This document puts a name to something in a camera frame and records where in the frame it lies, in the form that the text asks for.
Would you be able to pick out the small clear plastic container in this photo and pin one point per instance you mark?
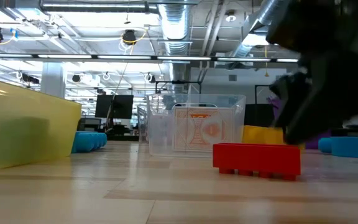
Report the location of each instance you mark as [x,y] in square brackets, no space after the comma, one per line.
[160,124]

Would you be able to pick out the purple plastic bucket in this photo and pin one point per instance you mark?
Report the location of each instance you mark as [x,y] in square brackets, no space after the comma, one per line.
[319,141]

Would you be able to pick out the red toy brick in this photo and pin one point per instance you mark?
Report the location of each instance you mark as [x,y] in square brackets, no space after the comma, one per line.
[256,158]

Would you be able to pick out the white building column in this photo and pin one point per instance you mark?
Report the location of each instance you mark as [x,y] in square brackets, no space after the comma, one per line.
[53,81]

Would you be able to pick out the red playing card box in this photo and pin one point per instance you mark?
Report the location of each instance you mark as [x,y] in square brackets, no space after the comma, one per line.
[204,129]

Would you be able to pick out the long blue toy brick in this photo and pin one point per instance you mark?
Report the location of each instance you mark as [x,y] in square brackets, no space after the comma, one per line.
[89,141]

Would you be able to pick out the silver ventilation duct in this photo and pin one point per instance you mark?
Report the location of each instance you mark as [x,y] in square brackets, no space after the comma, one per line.
[261,15]
[174,31]

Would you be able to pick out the narrow yellow toy brick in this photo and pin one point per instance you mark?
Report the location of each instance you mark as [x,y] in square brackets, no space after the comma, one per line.
[259,135]

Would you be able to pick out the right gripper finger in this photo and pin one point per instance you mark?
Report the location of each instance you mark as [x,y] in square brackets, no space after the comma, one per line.
[322,105]

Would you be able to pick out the long ceiling light strip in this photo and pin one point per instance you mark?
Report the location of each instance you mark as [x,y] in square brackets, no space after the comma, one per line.
[182,58]

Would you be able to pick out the yellow translucent plastic bin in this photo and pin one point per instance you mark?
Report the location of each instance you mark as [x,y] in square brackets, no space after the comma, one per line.
[26,109]

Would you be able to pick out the blue rounded toy block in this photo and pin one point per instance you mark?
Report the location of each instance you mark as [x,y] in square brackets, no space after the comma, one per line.
[346,147]

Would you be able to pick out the black monitor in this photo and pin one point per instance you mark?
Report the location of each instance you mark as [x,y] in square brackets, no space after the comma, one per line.
[121,107]

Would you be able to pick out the black metal stand frame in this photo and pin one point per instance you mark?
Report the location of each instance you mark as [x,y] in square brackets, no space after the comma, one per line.
[255,93]

